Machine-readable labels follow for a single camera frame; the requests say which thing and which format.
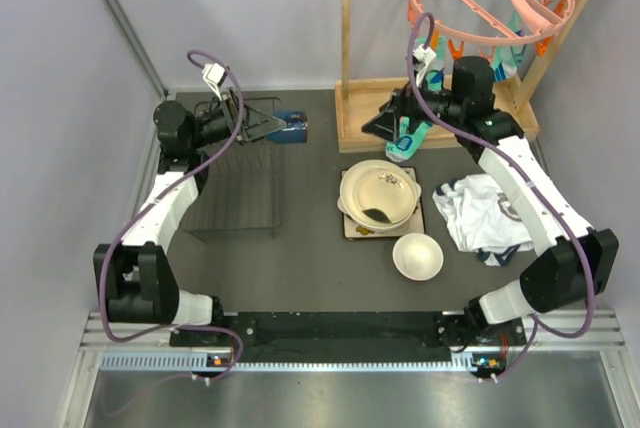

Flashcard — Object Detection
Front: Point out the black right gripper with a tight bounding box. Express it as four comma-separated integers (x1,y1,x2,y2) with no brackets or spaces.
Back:
361,70,465,145

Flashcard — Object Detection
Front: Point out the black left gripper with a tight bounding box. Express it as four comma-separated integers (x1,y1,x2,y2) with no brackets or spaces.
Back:
188,87,286,149

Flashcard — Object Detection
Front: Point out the blue ceramic mug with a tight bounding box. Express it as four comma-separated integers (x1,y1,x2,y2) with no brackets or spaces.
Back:
266,110,308,144

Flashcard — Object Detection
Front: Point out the cream round plate with drawing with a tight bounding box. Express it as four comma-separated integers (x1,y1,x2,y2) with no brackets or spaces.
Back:
339,160,422,232

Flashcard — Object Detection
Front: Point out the cream small plate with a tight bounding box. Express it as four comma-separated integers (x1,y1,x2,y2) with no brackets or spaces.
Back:
349,162,422,225

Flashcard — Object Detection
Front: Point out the square floral ceramic plate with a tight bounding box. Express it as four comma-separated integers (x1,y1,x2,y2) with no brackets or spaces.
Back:
340,168,425,239

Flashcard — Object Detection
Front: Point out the red floral bowl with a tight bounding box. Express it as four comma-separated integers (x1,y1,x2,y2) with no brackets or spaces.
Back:
392,233,444,282

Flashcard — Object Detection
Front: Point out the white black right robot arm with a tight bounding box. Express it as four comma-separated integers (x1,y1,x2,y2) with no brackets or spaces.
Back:
362,54,619,344

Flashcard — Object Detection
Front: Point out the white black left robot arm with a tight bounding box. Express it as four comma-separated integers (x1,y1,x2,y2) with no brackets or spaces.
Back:
93,89,287,345

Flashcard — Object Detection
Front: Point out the long green patterned sock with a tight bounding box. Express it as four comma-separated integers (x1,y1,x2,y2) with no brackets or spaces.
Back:
385,38,444,163

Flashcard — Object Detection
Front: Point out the wooden stand with tray base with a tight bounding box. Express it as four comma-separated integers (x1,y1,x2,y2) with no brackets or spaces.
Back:
335,0,589,153

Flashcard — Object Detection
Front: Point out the short green patterned sock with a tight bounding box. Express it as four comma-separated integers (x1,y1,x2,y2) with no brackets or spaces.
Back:
491,11,526,82

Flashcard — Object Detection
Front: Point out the white printed t-shirt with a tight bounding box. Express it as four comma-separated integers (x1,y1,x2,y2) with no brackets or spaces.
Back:
432,174,534,267

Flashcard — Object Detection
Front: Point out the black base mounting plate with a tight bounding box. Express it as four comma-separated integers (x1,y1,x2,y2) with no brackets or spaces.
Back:
169,311,506,363

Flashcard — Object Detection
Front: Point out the black wire dish rack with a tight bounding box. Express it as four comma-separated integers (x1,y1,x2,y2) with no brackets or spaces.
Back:
182,95,287,244

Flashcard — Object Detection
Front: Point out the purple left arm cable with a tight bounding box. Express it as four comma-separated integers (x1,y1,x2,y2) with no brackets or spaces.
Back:
98,50,246,382

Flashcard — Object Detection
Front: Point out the aluminium frame rail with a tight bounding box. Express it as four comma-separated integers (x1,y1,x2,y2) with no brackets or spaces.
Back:
59,309,639,427

